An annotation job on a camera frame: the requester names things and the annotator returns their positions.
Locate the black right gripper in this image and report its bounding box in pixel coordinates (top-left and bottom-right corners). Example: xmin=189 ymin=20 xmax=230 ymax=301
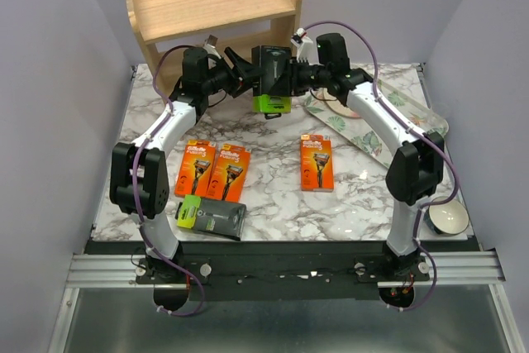
xmin=267 ymin=57 xmax=330 ymax=98

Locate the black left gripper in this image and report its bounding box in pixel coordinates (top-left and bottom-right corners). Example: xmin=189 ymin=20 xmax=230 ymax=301
xmin=201 ymin=46 xmax=265 ymax=98

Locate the black green razor box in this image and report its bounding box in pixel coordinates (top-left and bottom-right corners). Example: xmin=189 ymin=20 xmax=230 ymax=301
xmin=175 ymin=195 xmax=247 ymax=241
xmin=251 ymin=45 xmax=292 ymax=120

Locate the orange razor box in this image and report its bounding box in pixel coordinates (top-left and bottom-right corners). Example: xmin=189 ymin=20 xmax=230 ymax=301
xmin=300 ymin=134 xmax=334 ymax=192
xmin=174 ymin=140 xmax=217 ymax=197
xmin=206 ymin=143 xmax=251 ymax=203

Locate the light wooden two-tier shelf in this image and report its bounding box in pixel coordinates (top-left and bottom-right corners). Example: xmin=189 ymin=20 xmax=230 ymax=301
xmin=126 ymin=0 xmax=302 ymax=94

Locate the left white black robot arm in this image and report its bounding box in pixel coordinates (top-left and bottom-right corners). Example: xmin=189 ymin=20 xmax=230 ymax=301
xmin=109 ymin=45 xmax=264 ymax=283

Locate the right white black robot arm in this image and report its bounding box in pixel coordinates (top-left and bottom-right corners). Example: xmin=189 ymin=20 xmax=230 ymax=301
xmin=251 ymin=29 xmax=446 ymax=280

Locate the pink cream round plate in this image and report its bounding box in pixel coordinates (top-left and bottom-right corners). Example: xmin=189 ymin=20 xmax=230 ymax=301
xmin=317 ymin=90 xmax=360 ymax=119

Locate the clear floral tray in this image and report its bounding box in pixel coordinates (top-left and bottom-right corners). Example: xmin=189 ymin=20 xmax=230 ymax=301
xmin=304 ymin=81 xmax=449 ymax=167

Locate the black green razor box front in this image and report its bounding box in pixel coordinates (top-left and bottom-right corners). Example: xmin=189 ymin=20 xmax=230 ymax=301
xmin=175 ymin=195 xmax=247 ymax=241

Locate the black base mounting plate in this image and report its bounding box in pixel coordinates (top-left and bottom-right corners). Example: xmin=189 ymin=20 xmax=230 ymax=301
xmin=85 ymin=238 xmax=479 ymax=316

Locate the white dark-rimmed bowl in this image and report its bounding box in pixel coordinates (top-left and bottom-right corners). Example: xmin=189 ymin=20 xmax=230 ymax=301
xmin=424 ymin=199 xmax=470 ymax=236

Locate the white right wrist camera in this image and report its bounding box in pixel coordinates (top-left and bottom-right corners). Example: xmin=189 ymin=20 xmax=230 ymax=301
xmin=290 ymin=27 xmax=314 ymax=65

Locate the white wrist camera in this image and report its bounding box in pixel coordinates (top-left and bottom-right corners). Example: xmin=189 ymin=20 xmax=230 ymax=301
xmin=203 ymin=35 xmax=222 ymax=68
xmin=290 ymin=27 xmax=314 ymax=65

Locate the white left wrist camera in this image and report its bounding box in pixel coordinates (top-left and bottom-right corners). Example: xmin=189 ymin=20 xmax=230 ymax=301
xmin=203 ymin=35 xmax=222 ymax=68

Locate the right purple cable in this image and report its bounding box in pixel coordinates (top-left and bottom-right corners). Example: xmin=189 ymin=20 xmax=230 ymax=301
xmin=301 ymin=20 xmax=460 ymax=312

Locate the purple cable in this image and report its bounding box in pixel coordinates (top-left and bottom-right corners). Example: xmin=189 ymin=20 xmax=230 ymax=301
xmin=131 ymin=44 xmax=207 ymax=317
xmin=301 ymin=20 xmax=460 ymax=312

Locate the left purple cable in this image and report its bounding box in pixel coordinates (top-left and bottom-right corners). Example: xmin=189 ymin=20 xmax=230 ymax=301
xmin=131 ymin=44 xmax=207 ymax=317

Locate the aluminium rail frame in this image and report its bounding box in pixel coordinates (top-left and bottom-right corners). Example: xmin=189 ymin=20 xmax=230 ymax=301
xmin=45 ymin=64 xmax=529 ymax=353

